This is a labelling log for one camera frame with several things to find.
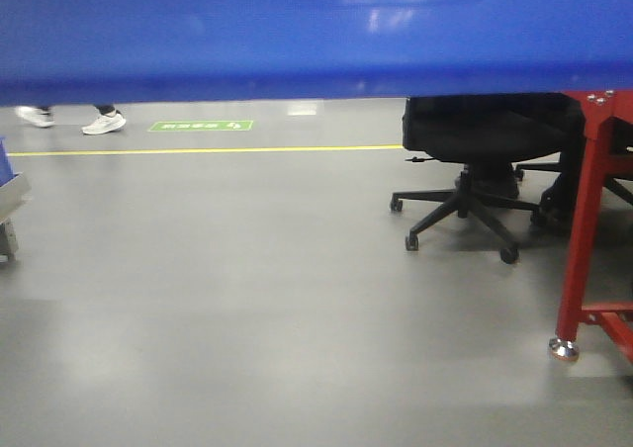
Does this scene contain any blue bin interior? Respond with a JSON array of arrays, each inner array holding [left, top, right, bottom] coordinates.
[[1, 0, 632, 106]]

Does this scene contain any green floor sign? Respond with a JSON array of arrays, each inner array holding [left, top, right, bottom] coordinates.
[[149, 120, 254, 133]]

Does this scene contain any black office chair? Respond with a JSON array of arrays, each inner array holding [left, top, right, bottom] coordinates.
[[390, 93, 586, 264]]

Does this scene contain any white sneaker right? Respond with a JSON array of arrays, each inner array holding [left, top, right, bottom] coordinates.
[[82, 111, 127, 135]]

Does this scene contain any white sneaker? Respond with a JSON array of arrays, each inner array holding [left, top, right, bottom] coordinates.
[[82, 111, 127, 135], [15, 106, 54, 129]]

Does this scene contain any white sneaker left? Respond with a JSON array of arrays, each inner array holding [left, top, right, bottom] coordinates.
[[15, 106, 54, 129]]

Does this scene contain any steel rack corner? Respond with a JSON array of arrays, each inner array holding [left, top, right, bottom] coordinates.
[[1, 173, 31, 262]]

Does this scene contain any red metal table frame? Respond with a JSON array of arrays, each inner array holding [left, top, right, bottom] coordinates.
[[549, 89, 632, 362]]

